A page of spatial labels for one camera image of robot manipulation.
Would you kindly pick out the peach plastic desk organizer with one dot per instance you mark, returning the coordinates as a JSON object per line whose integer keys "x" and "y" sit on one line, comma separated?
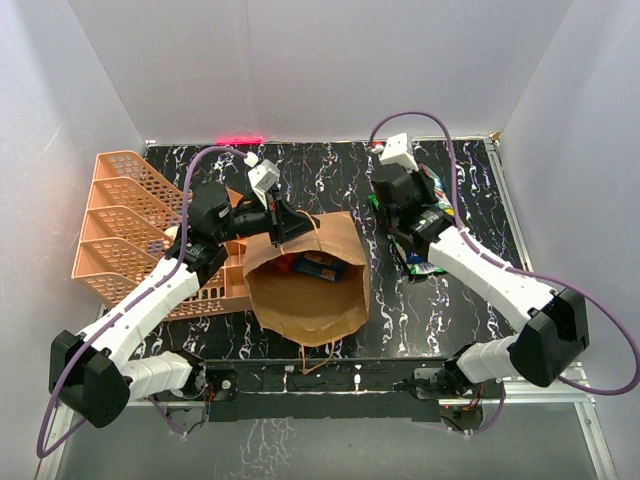
{"x": 131, "y": 215}

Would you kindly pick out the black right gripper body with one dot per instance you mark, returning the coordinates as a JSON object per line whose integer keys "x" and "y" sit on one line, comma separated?
{"x": 421, "y": 188}

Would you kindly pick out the dark snack bar inside bag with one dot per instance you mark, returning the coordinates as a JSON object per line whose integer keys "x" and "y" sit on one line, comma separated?
{"x": 320, "y": 265}

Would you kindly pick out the green Chuba snack bag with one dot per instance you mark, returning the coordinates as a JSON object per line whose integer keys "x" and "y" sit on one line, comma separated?
{"x": 415, "y": 260}

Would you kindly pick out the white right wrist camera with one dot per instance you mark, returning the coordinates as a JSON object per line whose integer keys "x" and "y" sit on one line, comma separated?
{"x": 396, "y": 150}

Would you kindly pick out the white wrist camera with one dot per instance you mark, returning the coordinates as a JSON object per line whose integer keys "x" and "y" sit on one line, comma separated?
{"x": 396, "y": 150}
{"x": 262, "y": 175}

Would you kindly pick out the brown paper bag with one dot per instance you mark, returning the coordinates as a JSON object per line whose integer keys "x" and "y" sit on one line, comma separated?
{"x": 310, "y": 311}

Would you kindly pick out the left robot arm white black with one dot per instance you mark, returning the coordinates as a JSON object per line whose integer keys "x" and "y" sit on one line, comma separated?
{"x": 92, "y": 372}

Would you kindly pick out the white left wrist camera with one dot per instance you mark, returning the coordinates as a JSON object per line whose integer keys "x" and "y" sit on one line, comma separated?
{"x": 262, "y": 175}

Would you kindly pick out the red LED strip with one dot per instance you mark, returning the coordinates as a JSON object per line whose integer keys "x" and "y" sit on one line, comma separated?
{"x": 244, "y": 139}

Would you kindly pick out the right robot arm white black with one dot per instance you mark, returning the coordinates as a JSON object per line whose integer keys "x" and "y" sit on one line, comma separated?
{"x": 550, "y": 328}

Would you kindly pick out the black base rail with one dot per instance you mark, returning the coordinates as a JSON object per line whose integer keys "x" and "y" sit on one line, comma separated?
{"x": 343, "y": 388}

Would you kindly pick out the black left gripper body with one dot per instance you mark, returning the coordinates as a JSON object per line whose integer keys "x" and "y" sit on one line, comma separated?
{"x": 276, "y": 215}

